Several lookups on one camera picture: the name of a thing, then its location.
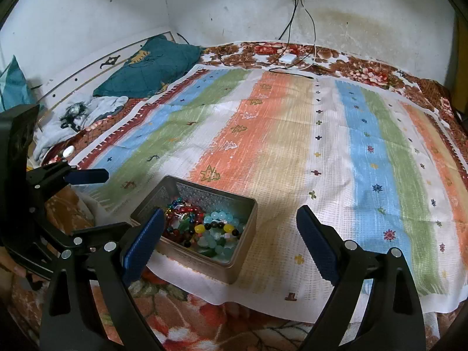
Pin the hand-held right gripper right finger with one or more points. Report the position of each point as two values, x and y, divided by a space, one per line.
316 245

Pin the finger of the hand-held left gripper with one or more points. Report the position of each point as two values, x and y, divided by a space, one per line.
87 176
102 232

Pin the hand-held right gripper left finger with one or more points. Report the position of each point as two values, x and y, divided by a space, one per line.
140 248

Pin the metal tin box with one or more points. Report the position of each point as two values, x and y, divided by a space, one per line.
226 267

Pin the small white round object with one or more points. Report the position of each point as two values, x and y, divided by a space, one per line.
68 151

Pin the pale grey clothing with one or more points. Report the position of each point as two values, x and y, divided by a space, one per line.
102 106

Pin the teal pillow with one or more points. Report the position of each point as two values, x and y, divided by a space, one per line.
153 65
14 87

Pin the white bed headboard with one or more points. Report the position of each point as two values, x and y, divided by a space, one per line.
91 67

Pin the striped woven blanket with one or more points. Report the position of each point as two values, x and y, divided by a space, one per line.
292 135

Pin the white charger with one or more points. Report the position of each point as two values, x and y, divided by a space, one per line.
289 58

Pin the dark brown panel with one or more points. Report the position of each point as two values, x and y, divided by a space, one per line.
459 65

